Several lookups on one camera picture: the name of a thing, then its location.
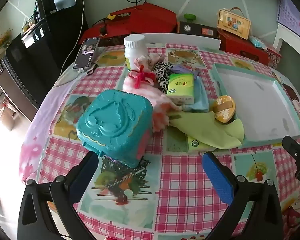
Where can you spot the teal plastic toy box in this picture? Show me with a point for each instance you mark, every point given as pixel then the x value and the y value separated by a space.
pixel 112 125

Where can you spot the black cabinet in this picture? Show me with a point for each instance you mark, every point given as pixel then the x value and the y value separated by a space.
pixel 40 62

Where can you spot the round orange slice toy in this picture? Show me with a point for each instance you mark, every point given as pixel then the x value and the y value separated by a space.
pixel 223 108

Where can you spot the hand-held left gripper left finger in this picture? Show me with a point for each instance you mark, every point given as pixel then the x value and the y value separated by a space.
pixel 83 177

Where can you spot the white tray teal rim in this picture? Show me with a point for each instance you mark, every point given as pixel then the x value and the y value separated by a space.
pixel 255 102

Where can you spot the white furniture frame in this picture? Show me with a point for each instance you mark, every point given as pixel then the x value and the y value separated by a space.
pixel 281 36

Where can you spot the large red box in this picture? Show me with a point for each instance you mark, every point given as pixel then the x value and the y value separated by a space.
pixel 140 17

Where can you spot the white plastic bottle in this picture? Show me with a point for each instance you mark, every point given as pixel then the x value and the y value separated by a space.
pixel 133 48

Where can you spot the lilac cloth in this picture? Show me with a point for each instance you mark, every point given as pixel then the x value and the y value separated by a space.
pixel 45 120

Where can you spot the green knob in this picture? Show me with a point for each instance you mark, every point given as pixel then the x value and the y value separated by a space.
pixel 190 17

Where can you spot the yellow flowers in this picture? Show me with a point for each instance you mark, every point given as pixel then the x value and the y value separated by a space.
pixel 3 38

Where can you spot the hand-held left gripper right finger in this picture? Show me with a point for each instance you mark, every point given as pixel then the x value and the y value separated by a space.
pixel 217 177

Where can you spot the blue face mask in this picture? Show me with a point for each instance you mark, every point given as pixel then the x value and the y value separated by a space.
pixel 200 100

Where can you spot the red patterned basket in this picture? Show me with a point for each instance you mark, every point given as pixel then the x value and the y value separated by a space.
pixel 274 56

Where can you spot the smartphone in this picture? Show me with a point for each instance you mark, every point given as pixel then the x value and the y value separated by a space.
pixel 86 52

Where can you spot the black box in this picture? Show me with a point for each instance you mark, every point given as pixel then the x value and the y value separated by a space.
pixel 197 29

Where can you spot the yellow-green cloth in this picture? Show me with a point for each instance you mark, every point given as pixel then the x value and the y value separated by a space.
pixel 205 130

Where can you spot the pink white fluffy cloth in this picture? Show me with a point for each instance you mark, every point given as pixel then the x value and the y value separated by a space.
pixel 146 61

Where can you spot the pink checked tablecloth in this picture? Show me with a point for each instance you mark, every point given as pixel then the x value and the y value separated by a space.
pixel 182 180

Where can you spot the wet wipes pack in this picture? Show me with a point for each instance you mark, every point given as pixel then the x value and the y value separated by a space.
pixel 258 42

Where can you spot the leopard print plush cloth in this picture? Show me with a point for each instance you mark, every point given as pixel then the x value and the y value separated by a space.
pixel 162 76

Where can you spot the dark floral box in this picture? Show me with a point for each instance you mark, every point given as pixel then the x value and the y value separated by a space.
pixel 111 41

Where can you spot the small red box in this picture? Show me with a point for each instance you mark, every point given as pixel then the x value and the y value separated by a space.
pixel 242 48

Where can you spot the green tissue pack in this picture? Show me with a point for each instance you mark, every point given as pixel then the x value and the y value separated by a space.
pixel 197 143
pixel 180 87

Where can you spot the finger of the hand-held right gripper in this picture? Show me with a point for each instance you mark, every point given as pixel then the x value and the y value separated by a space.
pixel 296 152

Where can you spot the wall calendar poster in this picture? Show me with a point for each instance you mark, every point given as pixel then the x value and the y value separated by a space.
pixel 290 10

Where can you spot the red yarn bow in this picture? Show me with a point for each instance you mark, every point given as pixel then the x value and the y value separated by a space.
pixel 141 76

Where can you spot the purple cartoon packet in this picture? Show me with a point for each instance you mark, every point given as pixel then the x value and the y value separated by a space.
pixel 183 69

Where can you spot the pink striped fluffy scarf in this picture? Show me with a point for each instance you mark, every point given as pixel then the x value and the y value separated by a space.
pixel 155 100

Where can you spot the black key bunch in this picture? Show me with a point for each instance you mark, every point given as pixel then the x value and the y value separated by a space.
pixel 103 27

